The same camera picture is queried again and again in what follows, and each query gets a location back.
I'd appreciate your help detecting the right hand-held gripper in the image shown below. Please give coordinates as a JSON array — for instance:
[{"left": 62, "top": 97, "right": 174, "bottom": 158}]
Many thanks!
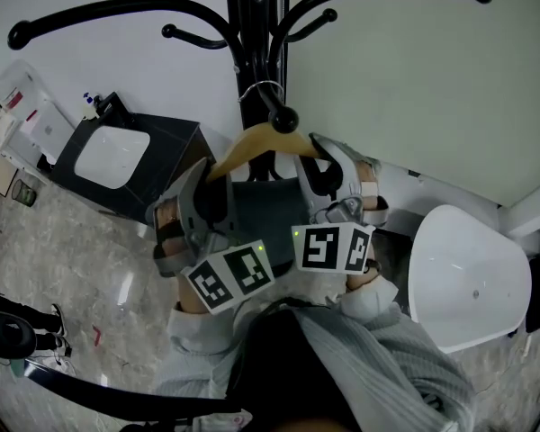
[{"left": 291, "top": 132, "right": 391, "bottom": 274}]

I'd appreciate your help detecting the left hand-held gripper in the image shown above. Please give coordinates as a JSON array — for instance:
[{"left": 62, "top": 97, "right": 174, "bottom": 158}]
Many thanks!
[{"left": 154, "top": 157, "right": 276, "bottom": 317}]

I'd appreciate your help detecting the grey garment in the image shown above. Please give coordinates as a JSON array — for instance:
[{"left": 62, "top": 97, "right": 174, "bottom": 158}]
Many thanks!
[{"left": 228, "top": 176, "right": 314, "bottom": 279}]

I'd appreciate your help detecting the wooden clothes hanger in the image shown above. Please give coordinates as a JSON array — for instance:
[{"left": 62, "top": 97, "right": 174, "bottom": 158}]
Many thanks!
[{"left": 203, "top": 81, "right": 326, "bottom": 186}]

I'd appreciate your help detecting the person's left forearm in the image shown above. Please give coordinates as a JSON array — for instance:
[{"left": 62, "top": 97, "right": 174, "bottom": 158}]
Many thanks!
[{"left": 155, "top": 275, "right": 257, "bottom": 400}]

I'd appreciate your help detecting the person's right forearm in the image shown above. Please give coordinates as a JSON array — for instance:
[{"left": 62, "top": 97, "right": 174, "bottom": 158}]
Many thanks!
[{"left": 339, "top": 258, "right": 476, "bottom": 432}]

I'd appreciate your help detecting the person's right hand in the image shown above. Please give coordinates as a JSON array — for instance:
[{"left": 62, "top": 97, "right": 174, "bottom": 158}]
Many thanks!
[{"left": 357, "top": 161, "right": 391, "bottom": 214}]

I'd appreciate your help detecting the person's left hand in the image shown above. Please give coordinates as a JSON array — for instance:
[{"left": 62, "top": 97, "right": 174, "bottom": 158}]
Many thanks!
[{"left": 152, "top": 194, "right": 194, "bottom": 263}]

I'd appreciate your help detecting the dark vanity cabinet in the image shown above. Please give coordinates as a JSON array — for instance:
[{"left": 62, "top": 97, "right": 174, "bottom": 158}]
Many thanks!
[{"left": 48, "top": 91, "right": 218, "bottom": 225}]

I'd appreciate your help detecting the black wrist band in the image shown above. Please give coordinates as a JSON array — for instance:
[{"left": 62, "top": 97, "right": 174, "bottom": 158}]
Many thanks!
[{"left": 363, "top": 258, "right": 384, "bottom": 284}]

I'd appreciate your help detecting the white sink basin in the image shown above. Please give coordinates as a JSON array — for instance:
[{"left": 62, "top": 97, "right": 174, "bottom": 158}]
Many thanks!
[{"left": 73, "top": 125, "right": 152, "bottom": 192}]

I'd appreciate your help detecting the black coat stand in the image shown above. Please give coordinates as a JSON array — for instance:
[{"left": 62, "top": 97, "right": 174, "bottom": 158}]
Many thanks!
[{"left": 6, "top": 0, "right": 494, "bottom": 184}]

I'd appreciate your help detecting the white soap dispenser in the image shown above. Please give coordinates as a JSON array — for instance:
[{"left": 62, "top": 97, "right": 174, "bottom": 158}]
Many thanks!
[{"left": 80, "top": 90, "right": 101, "bottom": 122}]

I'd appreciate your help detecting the white bathtub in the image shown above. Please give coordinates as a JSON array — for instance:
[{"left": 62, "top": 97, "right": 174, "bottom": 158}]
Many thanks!
[{"left": 406, "top": 203, "right": 535, "bottom": 356}]

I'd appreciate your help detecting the person's torso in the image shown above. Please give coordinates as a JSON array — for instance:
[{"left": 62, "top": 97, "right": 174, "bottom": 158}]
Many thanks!
[{"left": 155, "top": 297, "right": 476, "bottom": 432}]

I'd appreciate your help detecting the green waste bin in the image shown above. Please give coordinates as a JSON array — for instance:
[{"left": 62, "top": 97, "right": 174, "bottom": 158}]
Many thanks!
[{"left": 10, "top": 178, "right": 38, "bottom": 207}]

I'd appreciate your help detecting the white storage cabinet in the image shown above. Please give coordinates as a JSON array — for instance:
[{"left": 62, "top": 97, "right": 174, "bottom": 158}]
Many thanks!
[{"left": 0, "top": 58, "right": 76, "bottom": 180}]

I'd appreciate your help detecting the black flat device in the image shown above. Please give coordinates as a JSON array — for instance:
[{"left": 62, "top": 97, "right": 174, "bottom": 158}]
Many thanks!
[{"left": 22, "top": 358, "right": 254, "bottom": 428}]

